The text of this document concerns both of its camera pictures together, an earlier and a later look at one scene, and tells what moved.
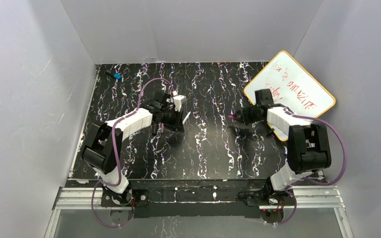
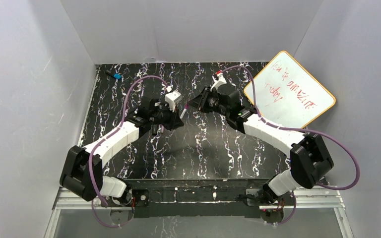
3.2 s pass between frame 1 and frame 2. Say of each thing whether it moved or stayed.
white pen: moved
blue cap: stayed
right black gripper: moved
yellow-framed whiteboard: stayed
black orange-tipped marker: stayed
